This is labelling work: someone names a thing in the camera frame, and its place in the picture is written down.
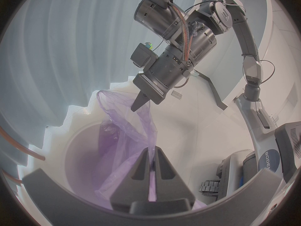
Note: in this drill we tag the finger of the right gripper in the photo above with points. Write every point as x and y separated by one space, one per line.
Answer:
139 102

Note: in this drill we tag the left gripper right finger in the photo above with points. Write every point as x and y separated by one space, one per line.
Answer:
168 182

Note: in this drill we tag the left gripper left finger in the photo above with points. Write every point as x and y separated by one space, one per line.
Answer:
135 185

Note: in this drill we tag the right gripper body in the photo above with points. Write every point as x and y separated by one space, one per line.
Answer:
169 72

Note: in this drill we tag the purple plastic bag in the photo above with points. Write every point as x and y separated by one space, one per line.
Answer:
131 138

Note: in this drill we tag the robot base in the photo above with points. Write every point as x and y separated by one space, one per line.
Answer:
230 171

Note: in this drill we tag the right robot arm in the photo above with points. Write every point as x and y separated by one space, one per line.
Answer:
160 13

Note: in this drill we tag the white trash bin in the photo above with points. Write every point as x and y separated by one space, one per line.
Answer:
80 154

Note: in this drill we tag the pale blue curtain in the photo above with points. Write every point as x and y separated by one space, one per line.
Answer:
70 43

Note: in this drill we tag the white cushioned wooden chair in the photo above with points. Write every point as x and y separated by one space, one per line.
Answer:
40 156

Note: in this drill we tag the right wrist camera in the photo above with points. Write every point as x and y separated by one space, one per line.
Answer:
141 55

